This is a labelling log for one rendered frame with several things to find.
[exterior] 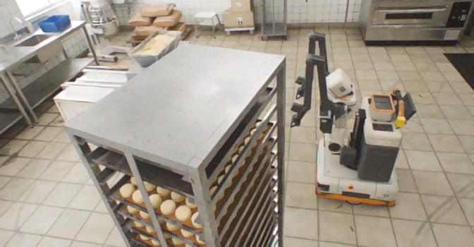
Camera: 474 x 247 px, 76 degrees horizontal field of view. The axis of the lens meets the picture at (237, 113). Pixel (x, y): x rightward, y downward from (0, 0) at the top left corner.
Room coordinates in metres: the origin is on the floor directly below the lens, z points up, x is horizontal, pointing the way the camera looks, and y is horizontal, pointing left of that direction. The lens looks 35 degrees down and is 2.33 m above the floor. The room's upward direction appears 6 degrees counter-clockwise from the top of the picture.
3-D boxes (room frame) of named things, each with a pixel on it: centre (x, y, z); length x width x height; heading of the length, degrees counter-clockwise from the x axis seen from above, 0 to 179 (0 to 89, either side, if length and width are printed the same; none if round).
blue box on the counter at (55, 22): (4.94, 2.75, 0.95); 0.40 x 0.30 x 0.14; 168
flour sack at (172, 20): (6.24, 1.19, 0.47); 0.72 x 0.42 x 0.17; 171
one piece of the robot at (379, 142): (1.94, -1.13, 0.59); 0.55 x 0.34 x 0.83; 162
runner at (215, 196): (0.81, -0.01, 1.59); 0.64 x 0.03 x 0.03; 150
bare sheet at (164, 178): (0.90, 0.16, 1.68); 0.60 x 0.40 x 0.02; 150
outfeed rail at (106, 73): (2.86, 0.73, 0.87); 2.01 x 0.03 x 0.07; 72
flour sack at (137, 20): (6.41, 1.71, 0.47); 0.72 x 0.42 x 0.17; 166
